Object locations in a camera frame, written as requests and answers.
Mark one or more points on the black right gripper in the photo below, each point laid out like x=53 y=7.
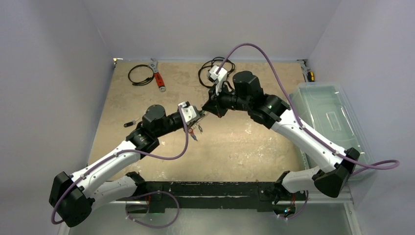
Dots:
x=215 y=103

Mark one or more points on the metal key organizer ring plate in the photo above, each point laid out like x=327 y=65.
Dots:
x=195 y=125

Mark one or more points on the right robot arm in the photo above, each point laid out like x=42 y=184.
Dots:
x=332 y=171

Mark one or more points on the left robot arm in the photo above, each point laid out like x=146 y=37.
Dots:
x=74 y=196

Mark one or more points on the yellow black clamp tool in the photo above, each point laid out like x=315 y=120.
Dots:
x=306 y=71

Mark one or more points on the clear plastic storage bin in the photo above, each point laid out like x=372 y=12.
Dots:
x=326 y=108

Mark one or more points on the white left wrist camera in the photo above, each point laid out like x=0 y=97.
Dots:
x=190 y=112

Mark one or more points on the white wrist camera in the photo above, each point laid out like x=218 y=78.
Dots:
x=218 y=76
x=190 y=112

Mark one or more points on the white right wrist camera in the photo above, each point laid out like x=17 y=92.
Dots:
x=218 y=76

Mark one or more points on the red handled adjustable wrench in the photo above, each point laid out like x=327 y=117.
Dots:
x=154 y=67

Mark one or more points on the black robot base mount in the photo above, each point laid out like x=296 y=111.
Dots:
x=259 y=196

